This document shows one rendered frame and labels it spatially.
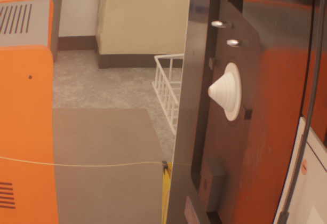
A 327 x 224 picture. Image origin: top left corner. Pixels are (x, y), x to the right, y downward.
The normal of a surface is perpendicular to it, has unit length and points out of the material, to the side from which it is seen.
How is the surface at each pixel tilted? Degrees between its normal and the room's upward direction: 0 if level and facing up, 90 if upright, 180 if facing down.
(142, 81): 0
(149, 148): 0
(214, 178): 90
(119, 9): 90
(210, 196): 90
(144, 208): 0
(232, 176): 90
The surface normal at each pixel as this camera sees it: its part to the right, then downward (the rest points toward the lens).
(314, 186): -0.98, 0.00
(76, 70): 0.09, -0.91
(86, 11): 0.19, 0.42
